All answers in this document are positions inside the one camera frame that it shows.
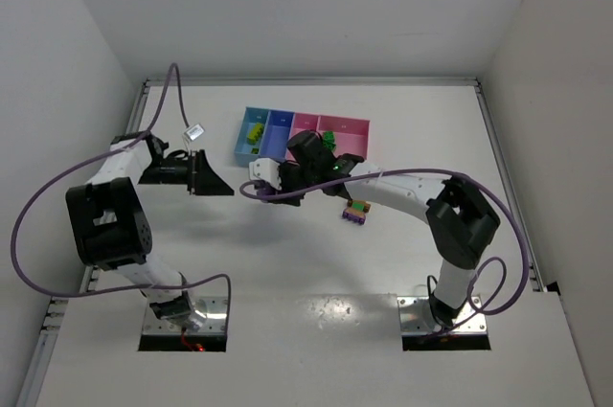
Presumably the dark green square lego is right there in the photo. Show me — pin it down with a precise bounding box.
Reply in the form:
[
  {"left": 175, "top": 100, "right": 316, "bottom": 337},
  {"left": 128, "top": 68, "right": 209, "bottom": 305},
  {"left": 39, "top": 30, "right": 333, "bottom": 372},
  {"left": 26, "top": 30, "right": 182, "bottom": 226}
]
[{"left": 321, "top": 131, "right": 336, "bottom": 151}]

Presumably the lime green square lego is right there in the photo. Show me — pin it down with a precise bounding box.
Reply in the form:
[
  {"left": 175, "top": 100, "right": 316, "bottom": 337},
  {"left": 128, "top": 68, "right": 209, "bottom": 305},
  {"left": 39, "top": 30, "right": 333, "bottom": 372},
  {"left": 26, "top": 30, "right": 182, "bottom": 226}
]
[{"left": 245, "top": 123, "right": 264, "bottom": 146}]

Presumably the lego stack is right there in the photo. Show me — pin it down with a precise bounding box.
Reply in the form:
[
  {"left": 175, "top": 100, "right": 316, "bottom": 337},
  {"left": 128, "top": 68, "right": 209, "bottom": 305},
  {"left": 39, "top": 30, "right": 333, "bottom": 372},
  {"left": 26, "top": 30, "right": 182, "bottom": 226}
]
[{"left": 341, "top": 200, "right": 371, "bottom": 225}]

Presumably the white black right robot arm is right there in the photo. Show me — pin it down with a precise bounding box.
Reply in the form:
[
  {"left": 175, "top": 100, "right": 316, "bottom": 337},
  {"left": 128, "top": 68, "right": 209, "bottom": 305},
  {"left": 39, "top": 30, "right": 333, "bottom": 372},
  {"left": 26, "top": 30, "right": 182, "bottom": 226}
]
[{"left": 254, "top": 130, "right": 500, "bottom": 328}]

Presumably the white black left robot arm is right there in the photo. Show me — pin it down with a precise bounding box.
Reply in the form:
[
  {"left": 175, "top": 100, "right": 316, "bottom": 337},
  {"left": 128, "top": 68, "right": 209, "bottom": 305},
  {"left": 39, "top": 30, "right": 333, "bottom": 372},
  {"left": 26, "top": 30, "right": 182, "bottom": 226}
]
[{"left": 65, "top": 131, "right": 235, "bottom": 330}]

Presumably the light blue bin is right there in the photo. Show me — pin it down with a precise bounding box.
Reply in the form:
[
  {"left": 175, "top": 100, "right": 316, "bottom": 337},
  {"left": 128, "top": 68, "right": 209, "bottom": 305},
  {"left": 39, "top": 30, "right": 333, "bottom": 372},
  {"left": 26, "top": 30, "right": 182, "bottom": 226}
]
[{"left": 234, "top": 107, "right": 270, "bottom": 168}]

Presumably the dark blue bin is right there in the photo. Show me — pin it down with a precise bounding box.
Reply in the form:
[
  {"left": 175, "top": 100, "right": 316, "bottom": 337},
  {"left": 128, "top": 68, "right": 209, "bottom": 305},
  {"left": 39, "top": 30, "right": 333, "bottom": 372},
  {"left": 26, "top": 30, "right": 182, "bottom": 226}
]
[{"left": 260, "top": 110, "right": 294, "bottom": 161}]

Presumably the small pink bin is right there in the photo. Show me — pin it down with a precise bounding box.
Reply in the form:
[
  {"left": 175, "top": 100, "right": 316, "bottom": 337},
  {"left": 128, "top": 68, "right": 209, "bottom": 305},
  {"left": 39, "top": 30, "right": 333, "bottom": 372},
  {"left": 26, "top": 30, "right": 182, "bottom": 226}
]
[{"left": 287, "top": 112, "right": 320, "bottom": 142}]

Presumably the large pink bin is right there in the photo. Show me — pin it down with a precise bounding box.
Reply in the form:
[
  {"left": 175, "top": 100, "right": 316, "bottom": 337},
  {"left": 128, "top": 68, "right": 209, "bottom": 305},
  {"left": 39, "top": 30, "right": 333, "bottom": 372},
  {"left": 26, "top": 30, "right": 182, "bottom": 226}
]
[{"left": 317, "top": 115, "right": 370, "bottom": 158}]

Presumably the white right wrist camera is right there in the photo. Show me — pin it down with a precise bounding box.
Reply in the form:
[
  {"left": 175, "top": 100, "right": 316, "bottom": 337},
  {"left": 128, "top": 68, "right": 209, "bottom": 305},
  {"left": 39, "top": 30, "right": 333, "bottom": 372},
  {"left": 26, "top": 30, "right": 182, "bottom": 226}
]
[{"left": 248, "top": 158, "right": 282, "bottom": 191}]

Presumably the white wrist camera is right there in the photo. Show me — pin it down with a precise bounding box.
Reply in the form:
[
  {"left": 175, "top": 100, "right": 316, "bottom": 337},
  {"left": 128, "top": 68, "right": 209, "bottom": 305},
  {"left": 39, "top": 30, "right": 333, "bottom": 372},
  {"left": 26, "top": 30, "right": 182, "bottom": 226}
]
[
  {"left": 248, "top": 158, "right": 282, "bottom": 191},
  {"left": 183, "top": 124, "right": 205, "bottom": 142}
]

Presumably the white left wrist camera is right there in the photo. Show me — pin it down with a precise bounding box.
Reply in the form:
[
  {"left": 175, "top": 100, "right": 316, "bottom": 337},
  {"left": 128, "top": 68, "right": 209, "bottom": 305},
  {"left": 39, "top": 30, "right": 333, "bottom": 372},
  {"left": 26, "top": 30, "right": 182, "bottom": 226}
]
[{"left": 183, "top": 124, "right": 205, "bottom": 142}]

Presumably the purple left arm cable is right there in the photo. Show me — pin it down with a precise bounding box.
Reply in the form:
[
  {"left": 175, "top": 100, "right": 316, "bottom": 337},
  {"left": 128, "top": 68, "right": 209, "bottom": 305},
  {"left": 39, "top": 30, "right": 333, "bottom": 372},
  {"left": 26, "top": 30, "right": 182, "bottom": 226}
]
[{"left": 10, "top": 62, "right": 232, "bottom": 331}]

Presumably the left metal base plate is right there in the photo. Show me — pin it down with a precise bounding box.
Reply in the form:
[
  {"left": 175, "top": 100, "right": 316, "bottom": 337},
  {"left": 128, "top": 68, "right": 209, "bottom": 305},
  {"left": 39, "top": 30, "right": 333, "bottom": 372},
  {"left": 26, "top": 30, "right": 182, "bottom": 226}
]
[{"left": 141, "top": 296, "right": 228, "bottom": 337}]

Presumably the metal base plate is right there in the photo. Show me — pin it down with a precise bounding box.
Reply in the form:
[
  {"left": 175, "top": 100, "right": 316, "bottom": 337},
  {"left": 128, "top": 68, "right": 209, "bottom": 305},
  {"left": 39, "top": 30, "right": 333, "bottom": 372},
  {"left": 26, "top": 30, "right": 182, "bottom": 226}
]
[
  {"left": 141, "top": 296, "right": 228, "bottom": 337},
  {"left": 397, "top": 296, "right": 488, "bottom": 337}
]

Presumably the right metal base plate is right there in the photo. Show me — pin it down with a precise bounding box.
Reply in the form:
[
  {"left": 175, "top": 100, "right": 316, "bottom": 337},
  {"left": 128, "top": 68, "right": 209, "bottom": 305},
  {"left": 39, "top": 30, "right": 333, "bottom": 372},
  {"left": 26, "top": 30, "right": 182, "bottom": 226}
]
[{"left": 397, "top": 296, "right": 488, "bottom": 337}]

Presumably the aluminium frame rail left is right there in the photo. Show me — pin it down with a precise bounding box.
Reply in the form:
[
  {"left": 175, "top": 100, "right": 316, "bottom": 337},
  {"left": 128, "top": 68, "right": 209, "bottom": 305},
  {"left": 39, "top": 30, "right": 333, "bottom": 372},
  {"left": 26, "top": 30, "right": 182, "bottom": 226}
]
[{"left": 18, "top": 79, "right": 150, "bottom": 407}]

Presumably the aluminium frame rail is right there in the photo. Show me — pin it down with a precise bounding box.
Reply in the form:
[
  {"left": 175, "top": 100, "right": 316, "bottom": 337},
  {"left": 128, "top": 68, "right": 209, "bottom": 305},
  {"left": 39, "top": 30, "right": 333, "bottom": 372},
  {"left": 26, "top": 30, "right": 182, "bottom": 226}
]
[
  {"left": 18, "top": 79, "right": 150, "bottom": 407},
  {"left": 475, "top": 79, "right": 547, "bottom": 292}
]

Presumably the aluminium frame rail right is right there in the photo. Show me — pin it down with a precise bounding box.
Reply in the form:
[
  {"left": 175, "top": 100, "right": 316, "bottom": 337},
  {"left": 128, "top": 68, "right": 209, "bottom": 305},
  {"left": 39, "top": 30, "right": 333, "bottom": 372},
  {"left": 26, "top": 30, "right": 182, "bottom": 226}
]
[{"left": 475, "top": 79, "right": 547, "bottom": 292}]

